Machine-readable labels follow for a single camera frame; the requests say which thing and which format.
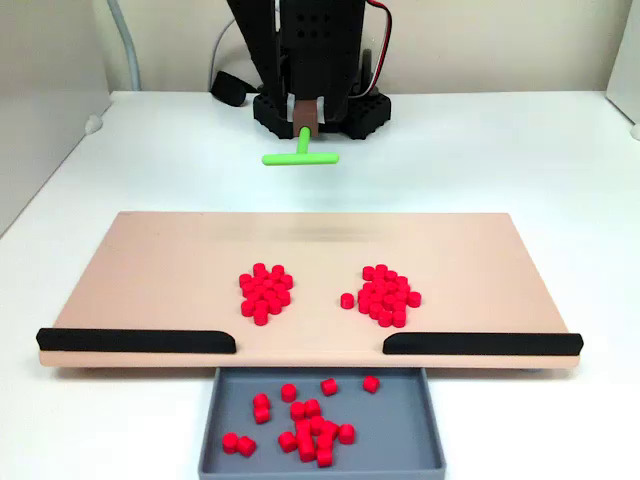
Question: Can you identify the green T pusher brown block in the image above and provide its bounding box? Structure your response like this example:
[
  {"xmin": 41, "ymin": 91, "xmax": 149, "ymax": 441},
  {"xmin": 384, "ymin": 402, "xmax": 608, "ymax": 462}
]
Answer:
[{"xmin": 261, "ymin": 97, "xmax": 341, "ymax": 168}]

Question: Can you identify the white panel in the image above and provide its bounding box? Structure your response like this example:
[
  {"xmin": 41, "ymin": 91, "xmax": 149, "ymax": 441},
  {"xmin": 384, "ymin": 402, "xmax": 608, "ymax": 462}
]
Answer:
[{"xmin": 605, "ymin": 0, "xmax": 640, "ymax": 126}]

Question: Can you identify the red white black servo cable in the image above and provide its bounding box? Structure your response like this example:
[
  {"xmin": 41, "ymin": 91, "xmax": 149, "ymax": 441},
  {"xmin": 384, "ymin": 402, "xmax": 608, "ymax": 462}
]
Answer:
[{"xmin": 366, "ymin": 0, "xmax": 395, "ymax": 99}]

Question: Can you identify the black table clamp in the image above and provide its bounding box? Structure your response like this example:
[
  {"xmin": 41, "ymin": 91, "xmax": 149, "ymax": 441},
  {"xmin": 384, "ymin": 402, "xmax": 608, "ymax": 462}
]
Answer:
[{"xmin": 209, "ymin": 70, "xmax": 250, "ymax": 108}]

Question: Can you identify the white flexible conduit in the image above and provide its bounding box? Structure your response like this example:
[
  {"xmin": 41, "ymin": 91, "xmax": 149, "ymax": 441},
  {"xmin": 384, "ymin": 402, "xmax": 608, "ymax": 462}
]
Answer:
[{"xmin": 105, "ymin": 0, "xmax": 143, "ymax": 93}]

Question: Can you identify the black guard strip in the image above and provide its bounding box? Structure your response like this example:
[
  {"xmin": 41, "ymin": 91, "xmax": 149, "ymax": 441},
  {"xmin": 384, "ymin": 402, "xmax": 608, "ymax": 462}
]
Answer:
[
  {"xmin": 381, "ymin": 330, "xmax": 585, "ymax": 358},
  {"xmin": 35, "ymin": 327, "xmax": 237, "ymax": 356}
]

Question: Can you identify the grey tray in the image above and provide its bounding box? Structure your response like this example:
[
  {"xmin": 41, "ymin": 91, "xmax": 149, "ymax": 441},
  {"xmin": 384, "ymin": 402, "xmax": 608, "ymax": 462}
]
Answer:
[{"xmin": 197, "ymin": 366, "xmax": 448, "ymax": 477}]

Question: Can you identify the beige board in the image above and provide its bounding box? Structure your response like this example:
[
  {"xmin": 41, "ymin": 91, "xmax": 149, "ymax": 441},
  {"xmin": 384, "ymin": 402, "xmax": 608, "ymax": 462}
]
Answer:
[{"xmin": 37, "ymin": 211, "xmax": 582, "ymax": 374}]

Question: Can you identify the thin grey cable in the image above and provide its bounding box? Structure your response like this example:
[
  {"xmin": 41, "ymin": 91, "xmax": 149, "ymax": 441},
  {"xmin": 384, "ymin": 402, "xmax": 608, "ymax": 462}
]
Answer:
[{"xmin": 208, "ymin": 17, "xmax": 234, "ymax": 94}]

